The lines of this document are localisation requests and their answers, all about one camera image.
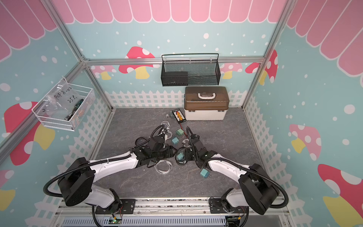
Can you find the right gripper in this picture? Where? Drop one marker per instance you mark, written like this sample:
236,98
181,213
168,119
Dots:
188,150

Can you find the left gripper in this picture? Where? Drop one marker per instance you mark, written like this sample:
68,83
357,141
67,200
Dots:
169,151

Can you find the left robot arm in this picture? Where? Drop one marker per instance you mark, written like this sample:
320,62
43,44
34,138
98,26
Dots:
77,184

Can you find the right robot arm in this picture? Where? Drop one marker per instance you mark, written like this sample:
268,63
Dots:
257,190

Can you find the black orange battery pack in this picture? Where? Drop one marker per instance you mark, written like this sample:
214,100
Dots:
179,116

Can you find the teal charger cube middle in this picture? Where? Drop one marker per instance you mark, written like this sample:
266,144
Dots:
175,140

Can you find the teal charger cube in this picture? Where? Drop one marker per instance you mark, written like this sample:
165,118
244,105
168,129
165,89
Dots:
175,140
204,173

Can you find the teal charger cube near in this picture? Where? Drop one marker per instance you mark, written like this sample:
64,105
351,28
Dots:
204,173

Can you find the green charger cube far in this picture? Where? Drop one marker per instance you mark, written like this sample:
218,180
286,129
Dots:
180,132

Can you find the brown lidded storage box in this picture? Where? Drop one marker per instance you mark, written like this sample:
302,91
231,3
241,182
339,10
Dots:
203,103

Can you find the green circuit board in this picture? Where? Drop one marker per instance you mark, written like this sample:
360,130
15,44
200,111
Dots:
115,221

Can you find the clear plastic labelled bag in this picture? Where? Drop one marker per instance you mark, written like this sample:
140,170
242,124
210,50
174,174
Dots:
61,98

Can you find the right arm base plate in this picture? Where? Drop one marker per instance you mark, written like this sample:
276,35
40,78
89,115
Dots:
220,206

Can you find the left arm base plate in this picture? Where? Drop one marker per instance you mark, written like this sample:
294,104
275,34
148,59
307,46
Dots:
122,206

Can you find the black mesh wall basket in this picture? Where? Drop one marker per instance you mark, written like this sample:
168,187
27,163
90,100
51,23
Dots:
179,70

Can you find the white wire wall basket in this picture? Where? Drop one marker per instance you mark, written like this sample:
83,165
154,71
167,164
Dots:
57,120

